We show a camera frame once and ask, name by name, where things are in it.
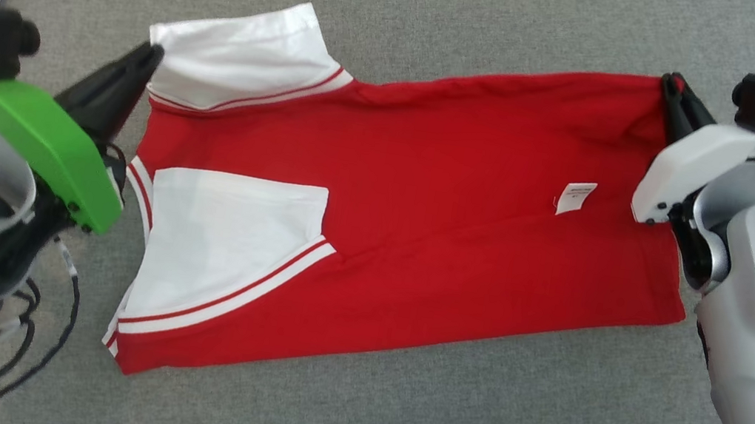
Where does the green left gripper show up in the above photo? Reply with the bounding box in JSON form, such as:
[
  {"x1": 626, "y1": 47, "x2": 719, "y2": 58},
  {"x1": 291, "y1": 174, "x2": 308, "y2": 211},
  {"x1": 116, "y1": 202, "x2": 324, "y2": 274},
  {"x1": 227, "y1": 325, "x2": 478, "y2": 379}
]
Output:
[{"x1": 0, "y1": 19, "x2": 166, "y2": 241}]

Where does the red white-sleeved jersey shirt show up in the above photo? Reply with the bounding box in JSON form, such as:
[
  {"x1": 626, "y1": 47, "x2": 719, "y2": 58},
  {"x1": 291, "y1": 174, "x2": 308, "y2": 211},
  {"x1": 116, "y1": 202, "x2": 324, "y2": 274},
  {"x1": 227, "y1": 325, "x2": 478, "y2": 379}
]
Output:
[{"x1": 95, "y1": 0, "x2": 723, "y2": 424}]

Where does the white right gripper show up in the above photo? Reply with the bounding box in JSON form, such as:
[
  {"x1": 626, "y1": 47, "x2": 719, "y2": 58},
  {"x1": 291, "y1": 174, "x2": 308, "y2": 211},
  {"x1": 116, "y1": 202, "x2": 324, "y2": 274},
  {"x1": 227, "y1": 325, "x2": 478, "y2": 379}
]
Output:
[{"x1": 628, "y1": 69, "x2": 755, "y2": 241}]

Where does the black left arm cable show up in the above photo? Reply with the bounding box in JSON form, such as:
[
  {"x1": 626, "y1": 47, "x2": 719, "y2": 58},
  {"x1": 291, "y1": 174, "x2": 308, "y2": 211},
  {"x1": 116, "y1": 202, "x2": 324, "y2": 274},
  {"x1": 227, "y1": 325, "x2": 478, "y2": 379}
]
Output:
[{"x1": 0, "y1": 215, "x2": 93, "y2": 424}]

